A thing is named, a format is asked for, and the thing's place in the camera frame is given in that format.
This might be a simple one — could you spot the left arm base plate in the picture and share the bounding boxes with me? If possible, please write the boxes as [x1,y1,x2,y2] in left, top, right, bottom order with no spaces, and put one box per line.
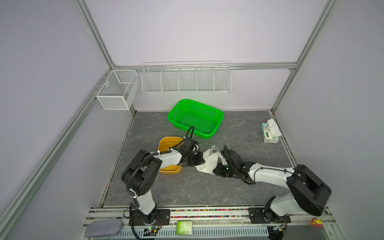
[131,209,171,226]

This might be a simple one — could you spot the grey cloth pad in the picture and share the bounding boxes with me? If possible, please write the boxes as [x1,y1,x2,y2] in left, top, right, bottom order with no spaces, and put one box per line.
[85,219,123,238]

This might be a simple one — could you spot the silver spoon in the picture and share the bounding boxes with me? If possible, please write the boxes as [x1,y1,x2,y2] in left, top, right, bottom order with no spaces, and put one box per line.
[211,146,220,154]

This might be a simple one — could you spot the yellow plastic tray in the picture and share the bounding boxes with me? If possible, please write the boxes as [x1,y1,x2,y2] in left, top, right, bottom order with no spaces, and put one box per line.
[158,137,183,175]

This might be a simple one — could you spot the white paper napkin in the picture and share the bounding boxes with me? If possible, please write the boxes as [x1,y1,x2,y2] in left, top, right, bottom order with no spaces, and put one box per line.
[195,148,227,175]

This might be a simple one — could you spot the green card box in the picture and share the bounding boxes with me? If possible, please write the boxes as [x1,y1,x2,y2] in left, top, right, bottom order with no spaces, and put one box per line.
[176,221,193,235]

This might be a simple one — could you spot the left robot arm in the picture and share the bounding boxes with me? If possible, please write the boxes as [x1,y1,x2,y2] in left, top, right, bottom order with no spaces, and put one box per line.
[121,127,205,225]

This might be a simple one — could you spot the tissue box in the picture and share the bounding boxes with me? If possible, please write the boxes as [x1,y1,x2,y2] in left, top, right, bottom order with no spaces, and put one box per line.
[261,119,282,144]

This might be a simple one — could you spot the green plastic basket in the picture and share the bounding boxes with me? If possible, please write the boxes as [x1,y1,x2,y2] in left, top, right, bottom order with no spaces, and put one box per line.
[167,99,224,139]

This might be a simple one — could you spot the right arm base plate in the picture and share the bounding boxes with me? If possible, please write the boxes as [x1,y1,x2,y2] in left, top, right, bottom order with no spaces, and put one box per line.
[248,207,291,224]

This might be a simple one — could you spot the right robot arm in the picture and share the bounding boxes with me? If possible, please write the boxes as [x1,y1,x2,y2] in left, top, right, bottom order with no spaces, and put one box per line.
[212,147,332,223]

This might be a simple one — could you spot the white wire rack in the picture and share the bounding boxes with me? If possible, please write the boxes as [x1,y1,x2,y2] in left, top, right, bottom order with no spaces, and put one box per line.
[141,61,232,94]

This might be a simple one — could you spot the white mesh box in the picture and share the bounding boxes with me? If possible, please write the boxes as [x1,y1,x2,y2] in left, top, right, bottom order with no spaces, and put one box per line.
[97,70,140,111]

